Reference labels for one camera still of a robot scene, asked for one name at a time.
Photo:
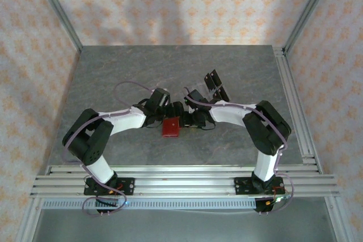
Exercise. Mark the red leather card holder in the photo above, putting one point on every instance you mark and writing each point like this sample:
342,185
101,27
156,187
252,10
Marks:
171,128

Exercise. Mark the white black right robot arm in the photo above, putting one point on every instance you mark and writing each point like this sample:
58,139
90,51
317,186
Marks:
266,128

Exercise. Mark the clear card stand black brackets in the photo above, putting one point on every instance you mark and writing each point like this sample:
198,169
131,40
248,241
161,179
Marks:
215,79

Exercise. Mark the aluminium base mounting rails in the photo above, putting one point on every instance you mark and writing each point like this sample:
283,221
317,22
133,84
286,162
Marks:
184,181

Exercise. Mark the black controller board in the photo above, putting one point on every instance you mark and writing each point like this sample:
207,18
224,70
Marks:
265,206
106,205

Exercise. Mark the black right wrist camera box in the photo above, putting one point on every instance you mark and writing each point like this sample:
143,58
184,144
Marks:
197,97

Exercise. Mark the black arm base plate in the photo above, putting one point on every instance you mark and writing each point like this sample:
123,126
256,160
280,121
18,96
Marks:
242,186
127,186

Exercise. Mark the aluminium table side rail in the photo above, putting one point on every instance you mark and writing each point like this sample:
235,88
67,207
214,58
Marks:
295,106

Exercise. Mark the aluminium frame corner post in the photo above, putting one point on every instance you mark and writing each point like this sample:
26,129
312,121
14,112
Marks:
58,9
308,9

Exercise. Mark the aluminium frame leg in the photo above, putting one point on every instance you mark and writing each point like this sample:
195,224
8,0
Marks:
339,222
28,222

